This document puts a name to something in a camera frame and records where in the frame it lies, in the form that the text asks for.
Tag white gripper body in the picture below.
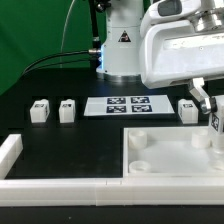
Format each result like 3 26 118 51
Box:
139 20 224 89

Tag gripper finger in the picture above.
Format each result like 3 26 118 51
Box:
188 78 217 114

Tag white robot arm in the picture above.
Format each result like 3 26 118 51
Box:
97 0 224 114

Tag white sheet with markers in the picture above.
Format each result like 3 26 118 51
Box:
84 95 174 116

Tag black pole with connector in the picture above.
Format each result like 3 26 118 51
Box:
88 0 111 68

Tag white L-shaped fence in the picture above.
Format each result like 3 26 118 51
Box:
0 134 224 207

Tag grey cable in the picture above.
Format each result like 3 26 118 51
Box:
59 0 77 69

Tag black cable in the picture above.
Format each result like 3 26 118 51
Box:
22 49 98 76

